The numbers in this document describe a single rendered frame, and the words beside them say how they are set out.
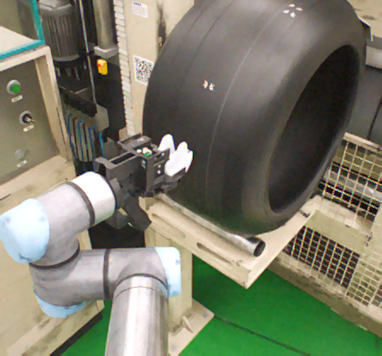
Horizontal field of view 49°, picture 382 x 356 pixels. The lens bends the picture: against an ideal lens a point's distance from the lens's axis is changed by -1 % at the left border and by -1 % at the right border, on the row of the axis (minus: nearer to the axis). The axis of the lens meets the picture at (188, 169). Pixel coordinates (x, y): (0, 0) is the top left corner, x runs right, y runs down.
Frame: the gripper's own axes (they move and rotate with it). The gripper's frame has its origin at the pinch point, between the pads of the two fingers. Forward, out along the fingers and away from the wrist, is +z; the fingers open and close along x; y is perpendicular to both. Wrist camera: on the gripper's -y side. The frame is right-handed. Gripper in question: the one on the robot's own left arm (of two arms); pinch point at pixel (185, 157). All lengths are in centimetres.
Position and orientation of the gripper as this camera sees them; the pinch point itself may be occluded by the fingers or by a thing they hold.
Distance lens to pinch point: 79.2
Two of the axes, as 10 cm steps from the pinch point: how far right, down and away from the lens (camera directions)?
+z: 6.5, -3.7, 6.6
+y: 0.8, -8.3, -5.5
